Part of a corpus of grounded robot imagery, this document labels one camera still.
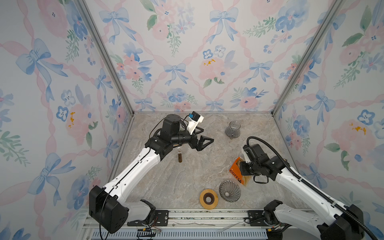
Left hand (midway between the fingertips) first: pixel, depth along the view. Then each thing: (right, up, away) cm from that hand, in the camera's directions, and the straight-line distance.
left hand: (208, 134), depth 68 cm
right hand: (+19, -18, +13) cm, 29 cm away
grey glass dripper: (+13, -31, +12) cm, 36 cm away
